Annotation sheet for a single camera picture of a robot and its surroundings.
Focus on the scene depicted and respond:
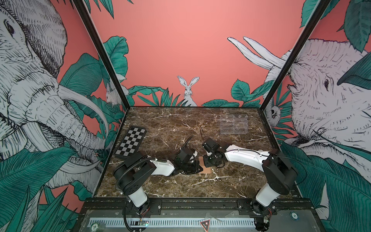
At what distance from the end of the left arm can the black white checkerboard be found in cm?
36

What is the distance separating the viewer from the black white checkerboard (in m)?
0.93

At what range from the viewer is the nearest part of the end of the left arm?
713 mm
